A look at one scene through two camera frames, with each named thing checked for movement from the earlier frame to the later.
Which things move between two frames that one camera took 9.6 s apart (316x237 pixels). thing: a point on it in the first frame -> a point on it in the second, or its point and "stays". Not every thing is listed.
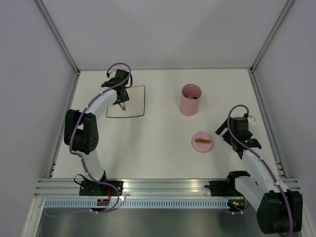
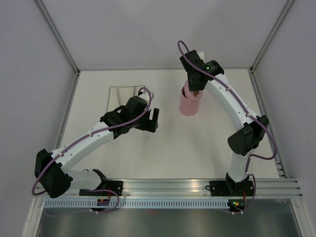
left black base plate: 91,188 stays
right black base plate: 223,188 stays
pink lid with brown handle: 202,142 -> 192,96
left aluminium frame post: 57,35 stays
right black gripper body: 232,136 -> 192,86
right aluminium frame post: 287,5 stays
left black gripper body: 122,99 -> 145,124
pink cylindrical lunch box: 190,98 stays
